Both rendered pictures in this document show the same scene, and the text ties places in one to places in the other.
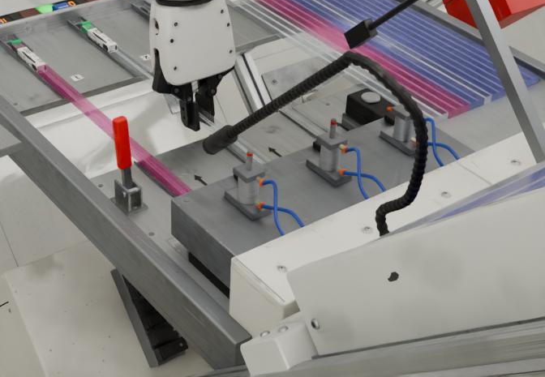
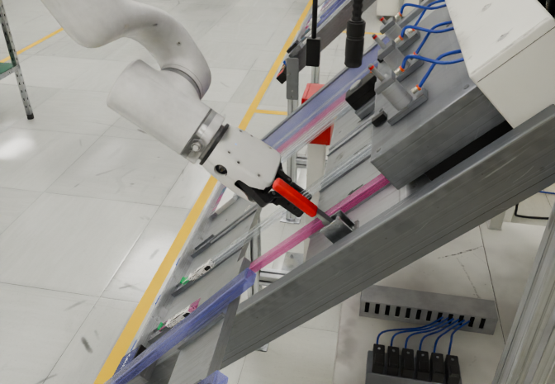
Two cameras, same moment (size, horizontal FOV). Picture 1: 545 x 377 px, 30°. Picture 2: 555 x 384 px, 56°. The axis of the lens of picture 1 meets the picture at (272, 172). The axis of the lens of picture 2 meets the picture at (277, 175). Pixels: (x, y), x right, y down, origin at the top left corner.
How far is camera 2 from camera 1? 0.67 m
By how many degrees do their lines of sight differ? 26
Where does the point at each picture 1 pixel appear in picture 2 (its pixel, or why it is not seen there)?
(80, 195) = (315, 270)
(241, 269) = (487, 65)
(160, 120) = (266, 360)
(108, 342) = not seen: outside the picture
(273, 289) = (526, 30)
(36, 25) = (159, 313)
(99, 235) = (359, 272)
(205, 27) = (244, 143)
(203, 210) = (396, 135)
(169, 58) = (249, 173)
